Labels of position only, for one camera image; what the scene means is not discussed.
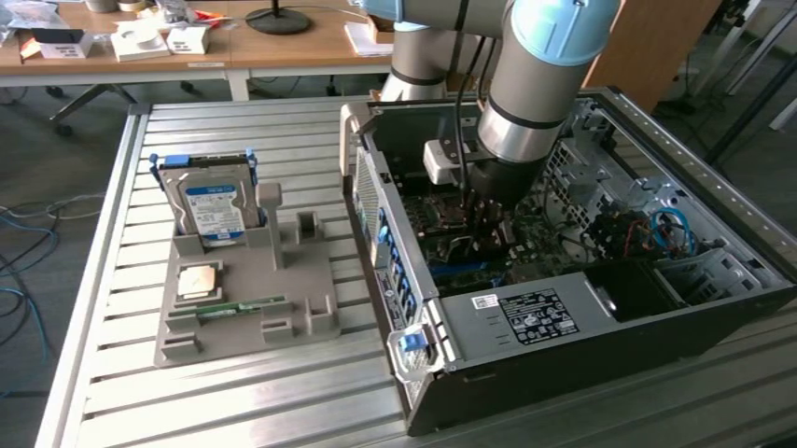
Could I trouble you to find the blue data wire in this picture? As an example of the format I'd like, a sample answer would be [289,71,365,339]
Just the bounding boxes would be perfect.
[649,206,699,258]

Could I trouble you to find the black metal post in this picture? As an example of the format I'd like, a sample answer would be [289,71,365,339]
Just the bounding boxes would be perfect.
[703,60,797,164]

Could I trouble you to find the black castor table leg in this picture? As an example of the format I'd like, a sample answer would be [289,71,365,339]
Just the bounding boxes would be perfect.
[48,82,139,137]

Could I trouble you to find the green motherboard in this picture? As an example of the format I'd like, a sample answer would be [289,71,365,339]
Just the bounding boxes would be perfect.
[398,170,600,298]

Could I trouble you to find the black power wire bundle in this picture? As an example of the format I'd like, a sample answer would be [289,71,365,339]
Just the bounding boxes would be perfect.
[588,212,656,260]

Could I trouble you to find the silver CPU chip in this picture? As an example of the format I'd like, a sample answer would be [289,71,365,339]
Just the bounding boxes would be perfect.
[175,266,218,300]

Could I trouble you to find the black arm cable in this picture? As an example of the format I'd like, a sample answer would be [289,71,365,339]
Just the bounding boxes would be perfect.
[452,0,478,200]

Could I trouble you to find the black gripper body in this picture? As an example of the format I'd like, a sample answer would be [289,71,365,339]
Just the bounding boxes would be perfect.
[466,156,553,211]

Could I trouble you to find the hard disk with blue caddy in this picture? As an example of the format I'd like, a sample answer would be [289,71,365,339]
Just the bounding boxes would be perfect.
[147,149,267,248]

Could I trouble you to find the clear plastic bag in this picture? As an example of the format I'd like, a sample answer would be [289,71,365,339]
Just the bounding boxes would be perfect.
[0,0,70,36]

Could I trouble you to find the black open PC case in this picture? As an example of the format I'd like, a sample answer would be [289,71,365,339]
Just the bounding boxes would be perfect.
[339,85,797,438]

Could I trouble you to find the small white carton box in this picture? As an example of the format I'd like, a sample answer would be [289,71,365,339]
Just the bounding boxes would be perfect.
[166,25,213,56]

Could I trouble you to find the metal drive cage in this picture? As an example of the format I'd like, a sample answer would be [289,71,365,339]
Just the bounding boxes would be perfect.
[548,137,630,234]

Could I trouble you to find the blue case latch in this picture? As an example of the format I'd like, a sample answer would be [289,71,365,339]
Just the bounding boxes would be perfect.
[398,329,429,358]

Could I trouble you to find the grey parts rack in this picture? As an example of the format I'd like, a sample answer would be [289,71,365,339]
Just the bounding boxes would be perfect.
[151,182,343,370]

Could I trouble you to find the white labelled box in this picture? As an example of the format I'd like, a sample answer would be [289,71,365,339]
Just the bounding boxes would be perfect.
[30,27,95,61]

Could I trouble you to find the blue expansion slot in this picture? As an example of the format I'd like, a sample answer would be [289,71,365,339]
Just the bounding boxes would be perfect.
[432,261,489,277]

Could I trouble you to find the silver disk bay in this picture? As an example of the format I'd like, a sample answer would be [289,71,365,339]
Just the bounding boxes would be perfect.
[653,246,765,304]

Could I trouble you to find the white block with tape roll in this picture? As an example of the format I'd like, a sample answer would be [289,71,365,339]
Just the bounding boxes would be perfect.
[110,21,171,63]

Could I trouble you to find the black round lamp base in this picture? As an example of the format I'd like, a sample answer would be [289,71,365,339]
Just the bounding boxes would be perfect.
[245,0,313,36]

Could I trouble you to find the white floor cable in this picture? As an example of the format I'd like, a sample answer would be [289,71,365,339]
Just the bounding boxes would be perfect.
[0,193,104,220]

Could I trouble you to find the blue floor cable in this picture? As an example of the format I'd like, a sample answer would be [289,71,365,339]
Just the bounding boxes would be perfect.
[0,204,59,398]

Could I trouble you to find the stack of white papers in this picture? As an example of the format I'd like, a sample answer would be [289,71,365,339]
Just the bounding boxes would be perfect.
[343,21,396,58]

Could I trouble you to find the grey power supply unit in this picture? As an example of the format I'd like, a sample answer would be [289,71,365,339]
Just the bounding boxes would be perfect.
[436,273,616,363]

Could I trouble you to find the green RAM stick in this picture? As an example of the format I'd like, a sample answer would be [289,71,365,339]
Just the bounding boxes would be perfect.
[166,298,287,323]

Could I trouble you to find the graphics card with metal bracket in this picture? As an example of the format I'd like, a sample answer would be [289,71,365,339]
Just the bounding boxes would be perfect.
[429,228,522,265]

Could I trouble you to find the wooden cabinet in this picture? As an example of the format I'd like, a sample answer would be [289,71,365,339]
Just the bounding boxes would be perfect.
[584,0,728,113]

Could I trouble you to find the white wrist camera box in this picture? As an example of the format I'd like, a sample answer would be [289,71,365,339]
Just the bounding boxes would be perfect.
[422,137,481,184]

